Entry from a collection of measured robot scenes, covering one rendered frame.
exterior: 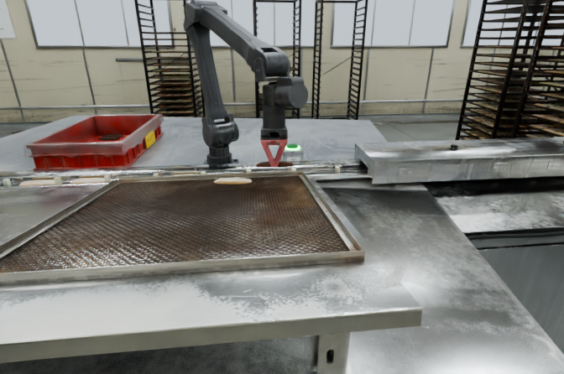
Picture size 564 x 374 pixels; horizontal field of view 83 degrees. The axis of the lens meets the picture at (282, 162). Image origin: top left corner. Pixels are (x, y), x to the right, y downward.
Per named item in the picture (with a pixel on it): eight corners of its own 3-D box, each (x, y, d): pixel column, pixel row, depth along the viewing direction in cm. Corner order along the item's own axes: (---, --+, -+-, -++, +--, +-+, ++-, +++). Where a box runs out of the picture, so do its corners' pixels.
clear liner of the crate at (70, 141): (166, 132, 156) (164, 112, 152) (129, 169, 111) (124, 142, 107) (95, 134, 154) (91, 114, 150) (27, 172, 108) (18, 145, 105)
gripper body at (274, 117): (285, 132, 87) (285, 105, 85) (287, 137, 77) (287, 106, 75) (262, 132, 87) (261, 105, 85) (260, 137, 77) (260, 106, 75)
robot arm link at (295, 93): (281, 57, 81) (253, 58, 77) (312, 52, 72) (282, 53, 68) (284, 104, 85) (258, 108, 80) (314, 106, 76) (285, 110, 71)
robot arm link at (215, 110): (204, 16, 111) (176, 14, 105) (221, -2, 99) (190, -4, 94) (231, 142, 115) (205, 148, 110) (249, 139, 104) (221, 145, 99)
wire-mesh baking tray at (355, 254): (302, 175, 91) (302, 170, 90) (364, 261, 42) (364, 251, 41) (119, 183, 86) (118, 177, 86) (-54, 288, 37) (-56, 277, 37)
